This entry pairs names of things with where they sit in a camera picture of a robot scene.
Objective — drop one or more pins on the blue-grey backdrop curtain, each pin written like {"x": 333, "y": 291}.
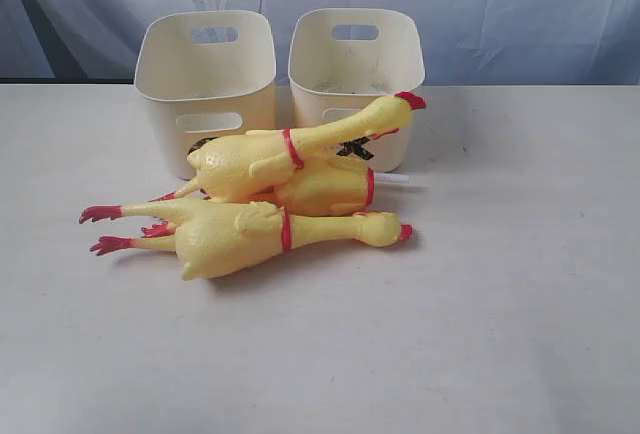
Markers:
{"x": 464, "y": 41}

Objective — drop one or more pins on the yellow rubber chicken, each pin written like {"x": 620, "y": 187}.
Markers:
{"x": 236, "y": 153}
{"x": 217, "y": 239}

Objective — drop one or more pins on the headless yellow chicken body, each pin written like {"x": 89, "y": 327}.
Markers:
{"x": 329, "y": 187}

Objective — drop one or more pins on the yellow rubber chicken top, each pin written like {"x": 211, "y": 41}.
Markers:
{"x": 236, "y": 153}

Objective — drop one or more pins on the severed chicken head with tube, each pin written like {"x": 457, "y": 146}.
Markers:
{"x": 391, "y": 179}

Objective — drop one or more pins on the yellow rubber chicken front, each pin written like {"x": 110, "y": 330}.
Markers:
{"x": 217, "y": 239}

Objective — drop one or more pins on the cream bin marked O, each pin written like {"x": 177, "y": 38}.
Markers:
{"x": 203, "y": 75}

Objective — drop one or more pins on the cream bin marked X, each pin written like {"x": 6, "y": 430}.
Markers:
{"x": 345, "y": 60}

